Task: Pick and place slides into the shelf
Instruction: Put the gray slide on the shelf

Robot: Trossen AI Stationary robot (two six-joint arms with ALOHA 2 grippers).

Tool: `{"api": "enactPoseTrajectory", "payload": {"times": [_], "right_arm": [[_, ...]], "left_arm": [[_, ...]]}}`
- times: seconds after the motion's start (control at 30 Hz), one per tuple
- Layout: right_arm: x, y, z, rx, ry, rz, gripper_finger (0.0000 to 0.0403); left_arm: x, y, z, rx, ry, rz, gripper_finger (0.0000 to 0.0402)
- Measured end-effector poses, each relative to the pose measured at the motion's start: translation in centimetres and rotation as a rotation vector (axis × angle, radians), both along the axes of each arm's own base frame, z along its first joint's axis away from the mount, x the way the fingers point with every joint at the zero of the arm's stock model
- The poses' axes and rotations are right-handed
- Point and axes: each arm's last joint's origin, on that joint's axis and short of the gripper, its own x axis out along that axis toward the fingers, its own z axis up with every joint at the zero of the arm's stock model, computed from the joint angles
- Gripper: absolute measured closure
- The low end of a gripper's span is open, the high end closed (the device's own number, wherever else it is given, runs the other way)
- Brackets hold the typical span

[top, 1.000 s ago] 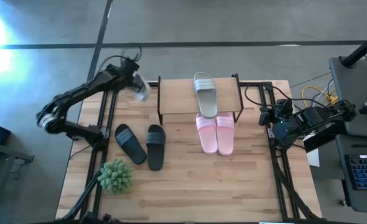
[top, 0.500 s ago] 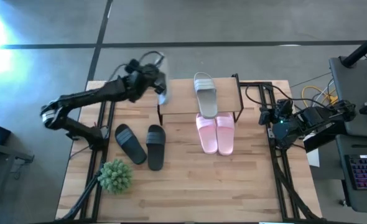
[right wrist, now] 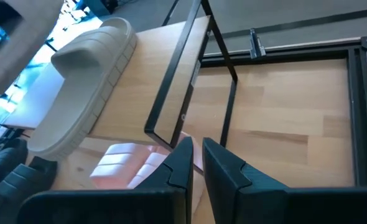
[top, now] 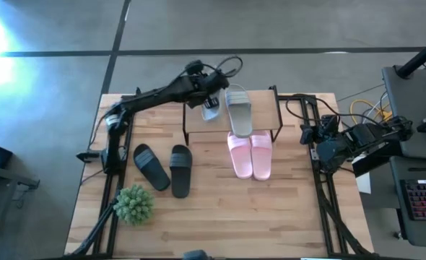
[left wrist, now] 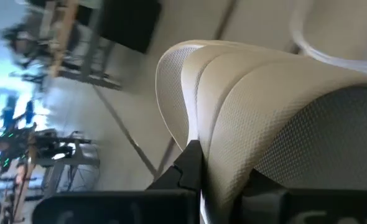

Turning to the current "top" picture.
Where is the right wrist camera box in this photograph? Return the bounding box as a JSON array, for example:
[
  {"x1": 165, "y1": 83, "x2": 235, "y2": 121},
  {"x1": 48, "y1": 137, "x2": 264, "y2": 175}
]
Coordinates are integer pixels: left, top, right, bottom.
[{"x1": 299, "y1": 123, "x2": 314, "y2": 146}]

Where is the black metal table frame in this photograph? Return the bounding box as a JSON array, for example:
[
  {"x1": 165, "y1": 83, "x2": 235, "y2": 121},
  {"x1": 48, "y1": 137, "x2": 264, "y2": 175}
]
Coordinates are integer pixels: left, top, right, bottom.
[{"x1": 64, "y1": 92, "x2": 376, "y2": 259}]

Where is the grey rubber slide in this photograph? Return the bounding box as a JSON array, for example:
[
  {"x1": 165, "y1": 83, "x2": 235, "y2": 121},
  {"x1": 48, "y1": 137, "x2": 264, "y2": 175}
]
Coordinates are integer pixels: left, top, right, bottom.
[
  {"x1": 201, "y1": 88, "x2": 224, "y2": 123},
  {"x1": 225, "y1": 83, "x2": 253, "y2": 139}
]

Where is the yellow cable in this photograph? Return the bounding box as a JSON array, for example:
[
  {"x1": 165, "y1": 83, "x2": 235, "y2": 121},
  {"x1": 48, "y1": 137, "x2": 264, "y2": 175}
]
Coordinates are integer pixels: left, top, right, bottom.
[{"x1": 349, "y1": 98, "x2": 394, "y2": 123}]

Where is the white paper sheet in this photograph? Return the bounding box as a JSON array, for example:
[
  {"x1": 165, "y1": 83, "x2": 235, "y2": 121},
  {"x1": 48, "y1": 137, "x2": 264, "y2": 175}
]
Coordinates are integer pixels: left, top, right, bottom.
[{"x1": 355, "y1": 172, "x2": 373, "y2": 195}]

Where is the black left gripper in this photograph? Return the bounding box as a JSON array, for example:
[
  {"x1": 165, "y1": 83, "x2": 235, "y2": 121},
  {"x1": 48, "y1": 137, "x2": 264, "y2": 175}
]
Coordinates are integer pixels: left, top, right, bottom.
[{"x1": 197, "y1": 69, "x2": 232, "y2": 111}]

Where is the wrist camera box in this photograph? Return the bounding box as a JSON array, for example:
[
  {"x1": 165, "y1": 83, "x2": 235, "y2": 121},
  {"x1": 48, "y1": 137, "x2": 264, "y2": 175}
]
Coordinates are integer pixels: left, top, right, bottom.
[
  {"x1": 299, "y1": 123, "x2": 314, "y2": 146},
  {"x1": 184, "y1": 59, "x2": 204, "y2": 77}
]

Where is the black box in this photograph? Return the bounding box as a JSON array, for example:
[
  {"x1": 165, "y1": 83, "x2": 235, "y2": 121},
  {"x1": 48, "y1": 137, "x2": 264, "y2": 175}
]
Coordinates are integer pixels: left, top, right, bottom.
[{"x1": 350, "y1": 139, "x2": 406, "y2": 178}]

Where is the grey desk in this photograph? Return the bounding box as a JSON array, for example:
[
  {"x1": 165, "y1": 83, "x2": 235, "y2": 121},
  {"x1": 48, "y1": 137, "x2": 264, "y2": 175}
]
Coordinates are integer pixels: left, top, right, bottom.
[{"x1": 381, "y1": 64, "x2": 426, "y2": 250}]

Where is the black metal stand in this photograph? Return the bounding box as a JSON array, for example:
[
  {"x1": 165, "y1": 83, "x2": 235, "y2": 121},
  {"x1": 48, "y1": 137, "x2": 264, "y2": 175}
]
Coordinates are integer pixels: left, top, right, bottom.
[{"x1": 0, "y1": 162, "x2": 41, "y2": 260}]

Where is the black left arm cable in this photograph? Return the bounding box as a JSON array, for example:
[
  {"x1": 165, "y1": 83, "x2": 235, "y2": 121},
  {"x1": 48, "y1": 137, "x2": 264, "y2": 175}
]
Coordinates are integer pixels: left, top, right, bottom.
[{"x1": 201, "y1": 55, "x2": 244, "y2": 79}]

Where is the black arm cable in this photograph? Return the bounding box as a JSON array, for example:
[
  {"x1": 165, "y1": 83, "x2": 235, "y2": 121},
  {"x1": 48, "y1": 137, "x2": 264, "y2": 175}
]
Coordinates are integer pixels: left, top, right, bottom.
[
  {"x1": 284, "y1": 93, "x2": 365, "y2": 127},
  {"x1": 201, "y1": 55, "x2": 244, "y2": 79}
]

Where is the green artificial plant ball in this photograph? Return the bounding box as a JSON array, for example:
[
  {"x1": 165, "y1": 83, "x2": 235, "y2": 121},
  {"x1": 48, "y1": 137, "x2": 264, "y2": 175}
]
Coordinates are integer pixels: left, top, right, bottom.
[{"x1": 112, "y1": 183, "x2": 155, "y2": 227}]

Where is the pink rubber slide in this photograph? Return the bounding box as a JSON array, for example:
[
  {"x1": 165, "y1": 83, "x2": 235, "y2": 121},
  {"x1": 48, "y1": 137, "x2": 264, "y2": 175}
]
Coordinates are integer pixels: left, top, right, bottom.
[
  {"x1": 250, "y1": 130, "x2": 274, "y2": 182},
  {"x1": 227, "y1": 131, "x2": 254, "y2": 181}
]

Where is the wooden shelf black metal frame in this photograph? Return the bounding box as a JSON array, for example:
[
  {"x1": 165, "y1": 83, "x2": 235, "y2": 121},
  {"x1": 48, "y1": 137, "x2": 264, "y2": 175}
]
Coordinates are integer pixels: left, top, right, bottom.
[{"x1": 182, "y1": 84, "x2": 284, "y2": 147}]

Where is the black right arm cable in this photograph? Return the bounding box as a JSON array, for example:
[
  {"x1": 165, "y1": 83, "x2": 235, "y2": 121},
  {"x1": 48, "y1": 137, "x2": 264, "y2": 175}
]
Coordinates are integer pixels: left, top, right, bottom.
[{"x1": 284, "y1": 93, "x2": 365, "y2": 127}]

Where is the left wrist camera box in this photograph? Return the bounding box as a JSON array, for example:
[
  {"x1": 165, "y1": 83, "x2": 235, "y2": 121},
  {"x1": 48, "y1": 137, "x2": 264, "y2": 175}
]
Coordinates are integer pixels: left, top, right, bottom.
[{"x1": 184, "y1": 59, "x2": 204, "y2": 77}]

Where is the black rubber slide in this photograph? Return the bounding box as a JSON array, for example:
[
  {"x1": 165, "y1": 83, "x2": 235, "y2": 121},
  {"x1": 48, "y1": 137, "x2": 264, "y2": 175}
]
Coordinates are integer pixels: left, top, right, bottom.
[
  {"x1": 132, "y1": 143, "x2": 172, "y2": 192},
  {"x1": 169, "y1": 144, "x2": 194, "y2": 199}
]

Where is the black pole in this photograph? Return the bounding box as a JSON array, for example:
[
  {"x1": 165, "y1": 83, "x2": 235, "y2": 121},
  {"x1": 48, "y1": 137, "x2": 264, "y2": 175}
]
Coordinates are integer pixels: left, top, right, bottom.
[{"x1": 394, "y1": 31, "x2": 426, "y2": 79}]

